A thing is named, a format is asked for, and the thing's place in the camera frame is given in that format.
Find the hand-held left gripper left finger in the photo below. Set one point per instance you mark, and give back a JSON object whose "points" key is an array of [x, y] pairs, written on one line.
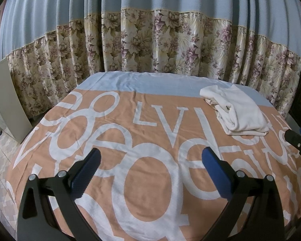
{"points": [[86, 175]]}

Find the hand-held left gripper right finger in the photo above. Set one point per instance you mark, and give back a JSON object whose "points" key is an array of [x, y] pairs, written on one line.
{"points": [[218, 175]]}

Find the white knit sweater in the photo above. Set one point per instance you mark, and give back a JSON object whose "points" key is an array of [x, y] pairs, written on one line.
{"points": [[240, 113]]}

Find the peach white printed blanket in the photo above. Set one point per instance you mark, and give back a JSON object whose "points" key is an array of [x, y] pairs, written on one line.
{"points": [[150, 168]]}

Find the beige board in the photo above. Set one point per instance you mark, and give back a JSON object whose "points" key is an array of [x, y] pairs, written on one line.
{"points": [[7, 105]]}

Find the blue floral curtain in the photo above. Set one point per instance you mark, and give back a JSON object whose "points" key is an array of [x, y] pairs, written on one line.
{"points": [[153, 35]]}

